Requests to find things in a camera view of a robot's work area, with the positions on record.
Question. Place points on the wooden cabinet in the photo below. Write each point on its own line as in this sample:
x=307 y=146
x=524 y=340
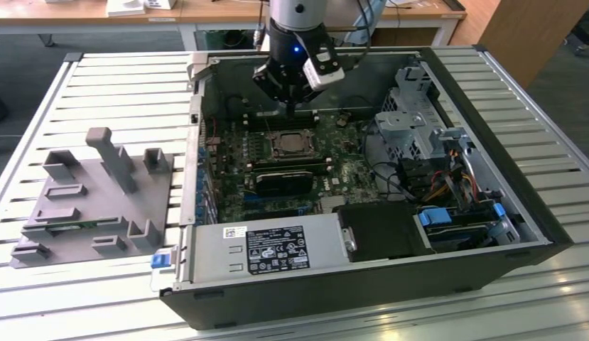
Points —
x=522 y=35

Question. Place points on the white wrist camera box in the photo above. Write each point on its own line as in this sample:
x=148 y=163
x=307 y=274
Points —
x=323 y=76

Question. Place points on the blue disk carrier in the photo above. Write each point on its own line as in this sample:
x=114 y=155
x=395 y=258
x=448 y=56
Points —
x=436 y=216

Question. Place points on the black graphics card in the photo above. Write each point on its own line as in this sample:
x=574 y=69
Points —
x=285 y=184

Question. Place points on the silver metal drive cage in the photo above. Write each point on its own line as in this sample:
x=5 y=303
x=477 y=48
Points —
x=404 y=120

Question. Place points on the silver power supply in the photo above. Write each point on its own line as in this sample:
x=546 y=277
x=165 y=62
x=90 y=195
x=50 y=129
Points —
x=209 y=248

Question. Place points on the grey plastic parts rack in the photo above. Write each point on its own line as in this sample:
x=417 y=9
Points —
x=105 y=199

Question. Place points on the small silver chipset heatsink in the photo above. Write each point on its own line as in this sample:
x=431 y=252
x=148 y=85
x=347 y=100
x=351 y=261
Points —
x=332 y=204

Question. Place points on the black installed RAM stick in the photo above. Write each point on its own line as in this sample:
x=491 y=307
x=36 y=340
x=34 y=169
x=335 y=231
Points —
x=285 y=164

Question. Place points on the silver CPU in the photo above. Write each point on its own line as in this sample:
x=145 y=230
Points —
x=292 y=142

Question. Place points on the blue case latch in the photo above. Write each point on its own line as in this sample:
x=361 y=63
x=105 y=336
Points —
x=161 y=261

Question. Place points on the green storage crate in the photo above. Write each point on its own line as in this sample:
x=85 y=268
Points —
x=218 y=39

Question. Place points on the green RAM stick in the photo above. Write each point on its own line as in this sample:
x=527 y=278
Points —
x=90 y=224

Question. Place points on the white box with label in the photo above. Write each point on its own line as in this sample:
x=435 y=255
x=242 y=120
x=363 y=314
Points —
x=160 y=4

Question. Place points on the black plastic shroud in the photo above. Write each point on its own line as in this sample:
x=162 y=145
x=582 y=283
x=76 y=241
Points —
x=384 y=231

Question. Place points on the black RAM slot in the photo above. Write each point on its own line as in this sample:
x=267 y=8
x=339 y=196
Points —
x=276 y=122

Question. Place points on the green motherboard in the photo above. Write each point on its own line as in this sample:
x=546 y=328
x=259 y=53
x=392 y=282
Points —
x=341 y=149

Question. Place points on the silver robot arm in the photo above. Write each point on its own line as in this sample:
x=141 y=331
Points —
x=297 y=14

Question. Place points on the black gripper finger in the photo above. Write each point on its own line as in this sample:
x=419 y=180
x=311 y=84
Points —
x=308 y=94
x=268 y=83

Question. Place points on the small blue clip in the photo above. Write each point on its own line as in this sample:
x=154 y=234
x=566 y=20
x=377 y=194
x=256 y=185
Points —
x=499 y=210

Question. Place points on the black PC case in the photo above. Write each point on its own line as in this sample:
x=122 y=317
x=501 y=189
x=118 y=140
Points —
x=323 y=302

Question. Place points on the wooden desk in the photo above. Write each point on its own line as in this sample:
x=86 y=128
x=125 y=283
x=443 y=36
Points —
x=77 y=14

